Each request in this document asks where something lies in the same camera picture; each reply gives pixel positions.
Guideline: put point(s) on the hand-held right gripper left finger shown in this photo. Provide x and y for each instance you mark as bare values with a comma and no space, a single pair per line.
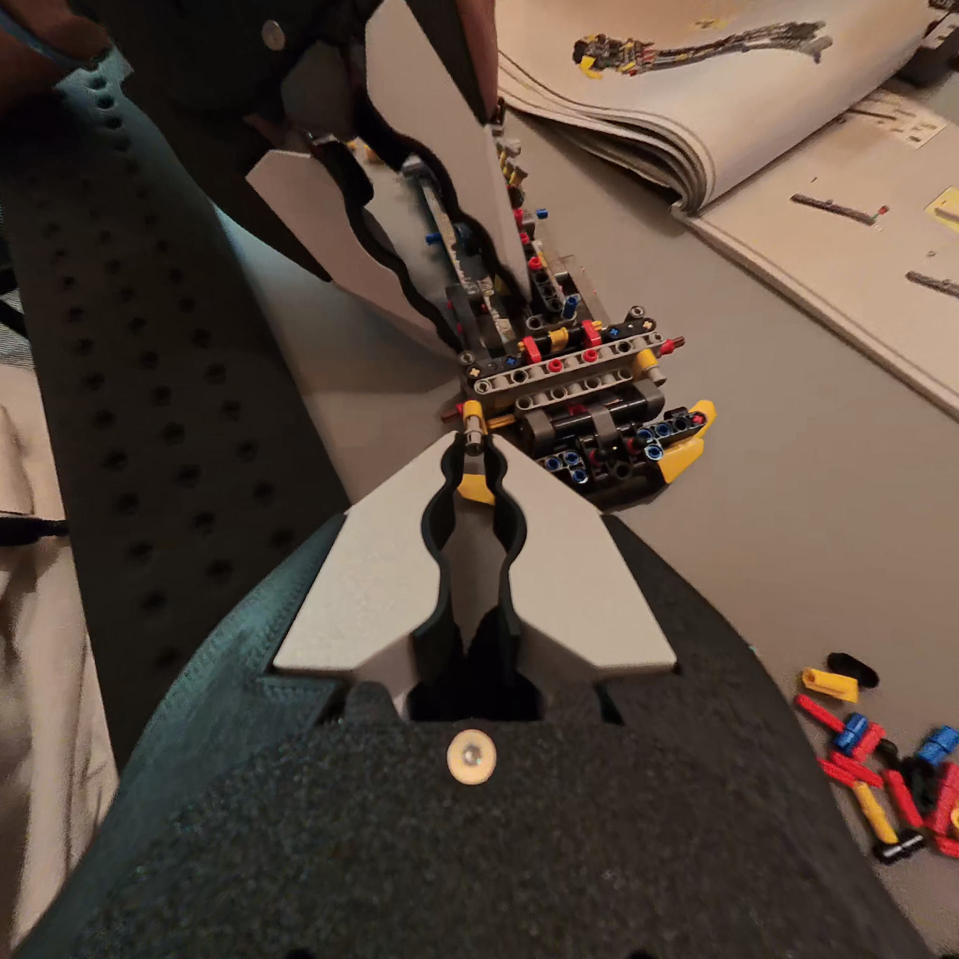
359,584

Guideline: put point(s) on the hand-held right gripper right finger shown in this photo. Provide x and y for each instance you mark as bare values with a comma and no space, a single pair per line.
592,584

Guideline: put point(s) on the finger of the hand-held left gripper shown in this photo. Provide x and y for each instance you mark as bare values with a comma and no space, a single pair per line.
449,135
322,225

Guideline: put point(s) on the lego car chassis model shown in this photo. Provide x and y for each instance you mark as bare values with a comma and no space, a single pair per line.
584,374

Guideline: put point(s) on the grey lego axle pin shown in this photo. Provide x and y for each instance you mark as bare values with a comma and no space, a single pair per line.
472,440

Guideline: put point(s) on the yellow lego connector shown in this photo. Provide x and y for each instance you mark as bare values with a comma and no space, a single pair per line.
473,413

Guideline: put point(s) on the lego instruction booklet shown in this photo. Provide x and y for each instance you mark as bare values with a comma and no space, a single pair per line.
749,112

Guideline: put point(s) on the scatter of small lego pins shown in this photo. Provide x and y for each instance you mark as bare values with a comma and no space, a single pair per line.
899,787

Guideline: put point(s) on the blue wristband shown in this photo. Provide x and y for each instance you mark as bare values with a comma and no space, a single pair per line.
34,43

